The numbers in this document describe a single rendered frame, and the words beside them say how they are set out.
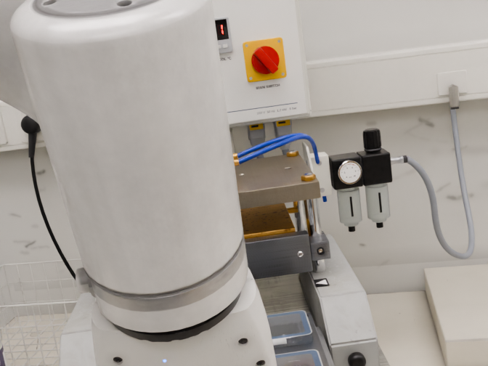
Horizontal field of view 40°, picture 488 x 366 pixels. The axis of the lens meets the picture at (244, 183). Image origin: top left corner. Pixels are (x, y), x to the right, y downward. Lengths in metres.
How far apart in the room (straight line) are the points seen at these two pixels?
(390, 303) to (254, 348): 0.95
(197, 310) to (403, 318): 0.94
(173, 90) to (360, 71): 0.97
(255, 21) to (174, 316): 0.66
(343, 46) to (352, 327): 0.68
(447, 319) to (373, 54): 0.47
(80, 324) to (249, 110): 0.38
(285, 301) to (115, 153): 0.65
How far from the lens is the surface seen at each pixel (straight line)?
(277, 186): 0.75
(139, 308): 0.33
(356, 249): 1.35
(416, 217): 1.33
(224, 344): 0.37
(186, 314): 0.33
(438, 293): 1.23
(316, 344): 0.64
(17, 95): 0.38
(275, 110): 0.95
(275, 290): 0.94
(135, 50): 0.26
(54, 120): 0.28
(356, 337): 0.71
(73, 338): 0.74
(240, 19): 0.94
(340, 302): 0.72
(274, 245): 0.75
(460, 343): 1.08
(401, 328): 1.21
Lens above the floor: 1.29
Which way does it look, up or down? 13 degrees down
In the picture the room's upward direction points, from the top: 8 degrees counter-clockwise
